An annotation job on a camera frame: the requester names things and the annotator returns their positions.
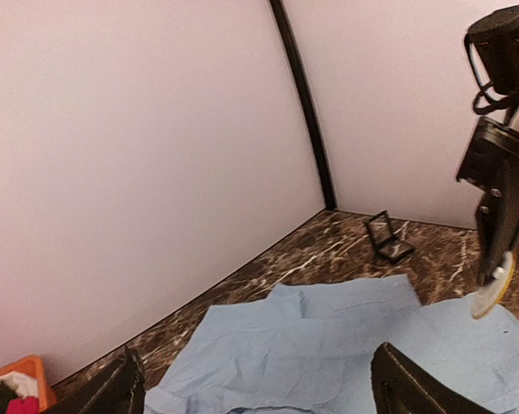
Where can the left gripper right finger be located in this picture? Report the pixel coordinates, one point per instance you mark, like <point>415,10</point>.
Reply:
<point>401,386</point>

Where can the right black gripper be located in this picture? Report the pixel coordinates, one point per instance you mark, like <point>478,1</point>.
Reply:
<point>491,163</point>

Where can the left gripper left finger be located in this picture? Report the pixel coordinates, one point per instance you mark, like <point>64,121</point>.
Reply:
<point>118,388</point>

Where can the light blue shirt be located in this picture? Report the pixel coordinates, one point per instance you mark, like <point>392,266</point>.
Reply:
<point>308,349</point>

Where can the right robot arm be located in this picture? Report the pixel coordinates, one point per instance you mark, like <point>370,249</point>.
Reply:
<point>495,40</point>

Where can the black brooch holder stand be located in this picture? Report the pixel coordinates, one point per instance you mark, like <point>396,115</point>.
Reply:
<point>384,240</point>

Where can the orange plastic basket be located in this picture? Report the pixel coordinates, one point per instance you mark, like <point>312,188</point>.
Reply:
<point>33,366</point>

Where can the red cloth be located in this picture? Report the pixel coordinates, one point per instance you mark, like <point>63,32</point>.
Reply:
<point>27,405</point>

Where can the white cloth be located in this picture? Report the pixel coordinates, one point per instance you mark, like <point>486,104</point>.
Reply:
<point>16,385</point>

